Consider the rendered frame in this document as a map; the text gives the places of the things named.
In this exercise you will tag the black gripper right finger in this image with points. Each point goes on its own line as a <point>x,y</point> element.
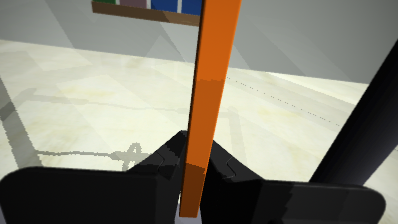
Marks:
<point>234,194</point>

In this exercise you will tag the orange handle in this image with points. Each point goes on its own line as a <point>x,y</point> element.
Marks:
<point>218,20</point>

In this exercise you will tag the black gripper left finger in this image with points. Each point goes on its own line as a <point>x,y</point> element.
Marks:
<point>147,193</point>

